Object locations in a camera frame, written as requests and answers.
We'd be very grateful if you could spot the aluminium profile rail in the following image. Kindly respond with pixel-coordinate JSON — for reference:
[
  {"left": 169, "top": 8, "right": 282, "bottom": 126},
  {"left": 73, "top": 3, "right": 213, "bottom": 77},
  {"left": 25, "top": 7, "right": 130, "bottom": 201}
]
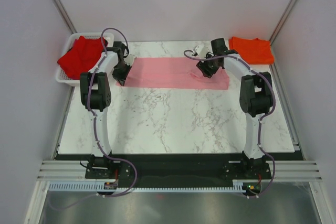
[{"left": 38, "top": 161, "right": 322, "bottom": 182}]

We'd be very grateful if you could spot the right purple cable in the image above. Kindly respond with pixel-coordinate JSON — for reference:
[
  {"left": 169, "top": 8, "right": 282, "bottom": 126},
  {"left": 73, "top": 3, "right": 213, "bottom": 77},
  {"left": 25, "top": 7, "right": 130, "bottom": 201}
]
[{"left": 183, "top": 49, "right": 277, "bottom": 199}]

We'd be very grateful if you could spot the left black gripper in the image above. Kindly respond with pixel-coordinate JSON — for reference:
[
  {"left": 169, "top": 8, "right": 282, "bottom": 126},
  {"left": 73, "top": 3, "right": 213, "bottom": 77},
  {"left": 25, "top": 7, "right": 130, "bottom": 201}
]
[{"left": 112, "top": 62, "right": 132, "bottom": 87}]

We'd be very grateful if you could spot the white plastic basket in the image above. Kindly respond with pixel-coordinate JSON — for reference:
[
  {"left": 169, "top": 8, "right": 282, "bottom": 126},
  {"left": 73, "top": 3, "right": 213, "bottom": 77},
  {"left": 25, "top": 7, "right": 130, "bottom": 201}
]
[{"left": 55, "top": 32, "right": 114, "bottom": 87}]

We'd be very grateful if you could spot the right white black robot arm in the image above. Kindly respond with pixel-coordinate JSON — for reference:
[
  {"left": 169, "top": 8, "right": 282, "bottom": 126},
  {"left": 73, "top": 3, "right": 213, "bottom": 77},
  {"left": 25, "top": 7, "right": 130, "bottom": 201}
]
[{"left": 192, "top": 38, "right": 275, "bottom": 179}]

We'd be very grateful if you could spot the purple cable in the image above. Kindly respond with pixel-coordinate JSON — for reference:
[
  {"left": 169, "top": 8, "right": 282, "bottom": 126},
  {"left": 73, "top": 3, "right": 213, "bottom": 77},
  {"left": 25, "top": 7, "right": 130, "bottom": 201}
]
[
  {"left": 48, "top": 27, "right": 139, "bottom": 210},
  {"left": 183, "top": 49, "right": 277, "bottom": 199}
]

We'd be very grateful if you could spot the pink t shirt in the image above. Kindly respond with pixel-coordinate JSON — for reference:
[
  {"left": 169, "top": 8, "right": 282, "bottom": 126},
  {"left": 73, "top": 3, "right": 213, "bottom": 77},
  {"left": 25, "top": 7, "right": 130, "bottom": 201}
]
[{"left": 124, "top": 57, "right": 230, "bottom": 90}]

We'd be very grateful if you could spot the folded orange t shirt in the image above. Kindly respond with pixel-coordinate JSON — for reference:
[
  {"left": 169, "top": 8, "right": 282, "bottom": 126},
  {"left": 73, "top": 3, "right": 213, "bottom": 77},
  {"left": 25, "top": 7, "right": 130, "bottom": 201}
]
[{"left": 229, "top": 37, "right": 275, "bottom": 65}]

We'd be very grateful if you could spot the white slotted cable duct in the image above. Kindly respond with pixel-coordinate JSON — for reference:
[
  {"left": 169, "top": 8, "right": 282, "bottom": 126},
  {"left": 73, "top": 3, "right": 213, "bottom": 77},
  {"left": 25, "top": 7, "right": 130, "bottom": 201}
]
[{"left": 48, "top": 181, "right": 251, "bottom": 193}]

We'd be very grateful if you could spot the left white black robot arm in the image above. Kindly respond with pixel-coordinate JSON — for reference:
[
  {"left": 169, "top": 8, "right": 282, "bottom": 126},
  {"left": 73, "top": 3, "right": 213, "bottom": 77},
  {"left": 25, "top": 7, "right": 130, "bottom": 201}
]
[{"left": 79, "top": 41, "right": 134, "bottom": 179}]

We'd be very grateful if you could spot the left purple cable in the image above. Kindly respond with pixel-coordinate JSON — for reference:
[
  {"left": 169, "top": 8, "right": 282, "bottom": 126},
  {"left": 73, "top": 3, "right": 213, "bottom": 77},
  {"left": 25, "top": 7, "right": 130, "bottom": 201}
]
[{"left": 48, "top": 27, "right": 139, "bottom": 210}]

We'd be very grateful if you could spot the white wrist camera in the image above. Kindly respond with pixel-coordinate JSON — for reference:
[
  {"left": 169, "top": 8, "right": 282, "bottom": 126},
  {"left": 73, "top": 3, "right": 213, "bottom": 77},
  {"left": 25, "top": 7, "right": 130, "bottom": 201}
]
[
  {"left": 194, "top": 45, "right": 208, "bottom": 59},
  {"left": 124, "top": 54, "right": 136, "bottom": 67}
]

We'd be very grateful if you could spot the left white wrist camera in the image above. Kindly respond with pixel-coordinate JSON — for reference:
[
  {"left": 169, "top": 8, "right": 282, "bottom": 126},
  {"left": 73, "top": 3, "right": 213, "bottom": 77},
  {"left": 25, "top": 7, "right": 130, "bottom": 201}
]
[{"left": 124, "top": 54, "right": 136, "bottom": 67}]

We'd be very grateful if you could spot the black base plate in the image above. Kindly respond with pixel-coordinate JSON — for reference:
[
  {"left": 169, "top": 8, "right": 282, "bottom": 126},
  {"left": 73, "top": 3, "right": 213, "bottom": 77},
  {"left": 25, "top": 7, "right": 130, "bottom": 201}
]
[{"left": 84, "top": 153, "right": 272, "bottom": 182}]

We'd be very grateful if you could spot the red t shirt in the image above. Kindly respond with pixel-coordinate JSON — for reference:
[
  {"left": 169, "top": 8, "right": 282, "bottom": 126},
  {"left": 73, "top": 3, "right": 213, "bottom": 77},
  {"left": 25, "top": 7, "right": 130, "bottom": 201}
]
[{"left": 57, "top": 36, "right": 103, "bottom": 80}]

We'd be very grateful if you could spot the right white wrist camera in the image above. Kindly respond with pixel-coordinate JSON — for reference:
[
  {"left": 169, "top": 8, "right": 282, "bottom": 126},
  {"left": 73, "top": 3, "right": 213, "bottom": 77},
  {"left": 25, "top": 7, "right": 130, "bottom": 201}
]
[{"left": 194, "top": 45, "right": 208, "bottom": 59}]

